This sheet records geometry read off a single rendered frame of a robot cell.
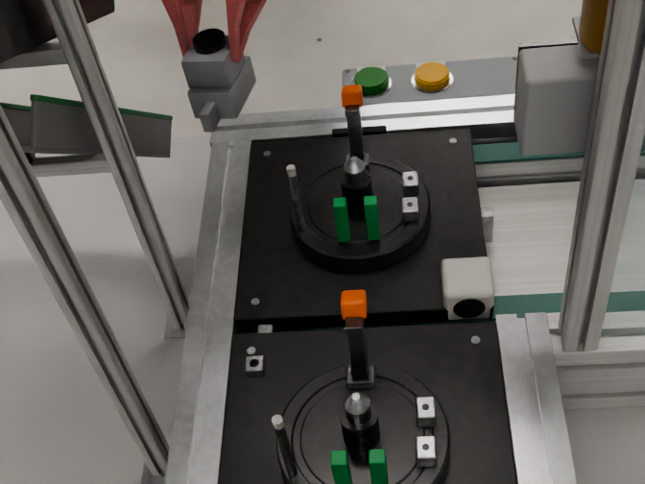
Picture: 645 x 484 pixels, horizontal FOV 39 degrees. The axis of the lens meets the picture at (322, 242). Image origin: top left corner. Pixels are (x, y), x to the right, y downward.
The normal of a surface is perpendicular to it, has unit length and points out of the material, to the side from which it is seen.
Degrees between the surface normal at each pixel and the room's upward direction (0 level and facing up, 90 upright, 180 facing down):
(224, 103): 84
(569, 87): 90
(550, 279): 0
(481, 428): 0
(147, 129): 90
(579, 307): 90
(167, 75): 0
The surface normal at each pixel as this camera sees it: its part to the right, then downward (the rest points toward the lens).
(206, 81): -0.24, 0.69
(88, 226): -0.11, -0.65
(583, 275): -0.02, 0.76
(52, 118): 0.98, 0.07
